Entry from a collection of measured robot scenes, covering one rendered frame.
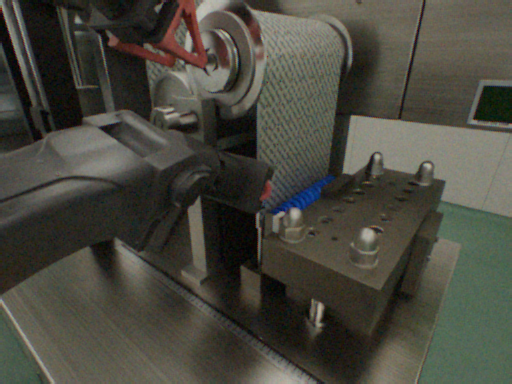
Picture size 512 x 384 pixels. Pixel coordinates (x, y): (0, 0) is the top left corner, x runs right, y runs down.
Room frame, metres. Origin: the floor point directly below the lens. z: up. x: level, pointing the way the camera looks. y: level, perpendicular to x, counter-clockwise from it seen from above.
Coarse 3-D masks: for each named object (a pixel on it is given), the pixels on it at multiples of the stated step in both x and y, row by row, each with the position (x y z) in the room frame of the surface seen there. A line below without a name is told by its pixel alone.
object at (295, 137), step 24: (336, 96) 0.58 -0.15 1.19; (264, 120) 0.41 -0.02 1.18; (288, 120) 0.46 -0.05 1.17; (312, 120) 0.51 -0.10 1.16; (264, 144) 0.41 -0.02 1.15; (288, 144) 0.46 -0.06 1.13; (312, 144) 0.52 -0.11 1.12; (288, 168) 0.46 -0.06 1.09; (312, 168) 0.53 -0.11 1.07; (288, 192) 0.47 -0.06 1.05; (264, 216) 0.41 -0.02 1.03
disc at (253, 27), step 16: (208, 0) 0.45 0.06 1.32; (224, 0) 0.43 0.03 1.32; (240, 0) 0.42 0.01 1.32; (240, 16) 0.41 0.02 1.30; (256, 32) 0.40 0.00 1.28; (256, 48) 0.40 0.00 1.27; (256, 64) 0.40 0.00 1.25; (192, 80) 0.47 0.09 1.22; (256, 80) 0.40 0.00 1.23; (256, 96) 0.40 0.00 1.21; (224, 112) 0.43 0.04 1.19; (240, 112) 0.42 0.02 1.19
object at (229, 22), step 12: (216, 12) 0.43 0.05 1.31; (228, 12) 0.42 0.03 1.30; (204, 24) 0.45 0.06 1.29; (216, 24) 0.43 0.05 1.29; (228, 24) 0.42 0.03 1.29; (240, 24) 0.41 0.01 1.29; (240, 36) 0.41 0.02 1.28; (192, 48) 0.46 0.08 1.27; (240, 48) 0.41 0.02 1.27; (252, 48) 0.40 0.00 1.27; (252, 60) 0.40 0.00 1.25; (192, 72) 0.47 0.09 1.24; (240, 72) 0.41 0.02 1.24; (252, 72) 0.40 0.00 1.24; (240, 84) 0.41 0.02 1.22; (204, 96) 0.45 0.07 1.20; (216, 96) 0.44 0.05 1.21; (228, 96) 0.42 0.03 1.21; (240, 96) 0.41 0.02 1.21
